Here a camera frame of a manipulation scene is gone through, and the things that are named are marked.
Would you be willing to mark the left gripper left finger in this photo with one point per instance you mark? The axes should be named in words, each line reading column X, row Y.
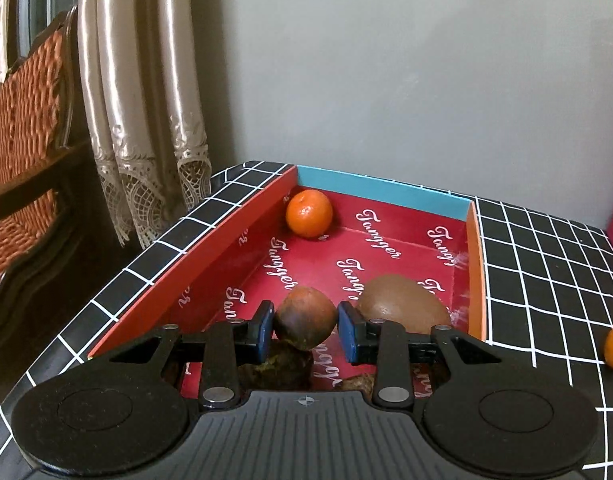
column 226, row 346

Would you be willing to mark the round brown fruit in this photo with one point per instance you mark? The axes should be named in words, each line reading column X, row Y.
column 305, row 318

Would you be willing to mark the orange tangerine in box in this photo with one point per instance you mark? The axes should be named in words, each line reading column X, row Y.
column 309, row 213

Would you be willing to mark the dark brown wrinkled fruit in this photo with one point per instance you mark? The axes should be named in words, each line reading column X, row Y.
column 286, row 368

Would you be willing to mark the colourful cardboard fruit box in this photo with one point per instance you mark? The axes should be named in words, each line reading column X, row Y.
column 234, row 250

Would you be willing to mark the large brown oval fruit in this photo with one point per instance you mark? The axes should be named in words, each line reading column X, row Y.
column 396, row 298

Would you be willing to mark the dark spiky fruit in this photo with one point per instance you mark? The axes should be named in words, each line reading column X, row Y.
column 362, row 382

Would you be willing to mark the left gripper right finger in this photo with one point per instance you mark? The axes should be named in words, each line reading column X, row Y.
column 381, row 343

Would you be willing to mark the beige satin curtain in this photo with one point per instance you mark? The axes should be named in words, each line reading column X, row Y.
column 143, row 110

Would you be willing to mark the wooden sofa orange cushions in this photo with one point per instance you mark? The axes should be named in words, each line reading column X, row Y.
column 57, row 242

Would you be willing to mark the black white grid tablecloth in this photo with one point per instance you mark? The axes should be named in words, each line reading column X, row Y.
column 548, row 300

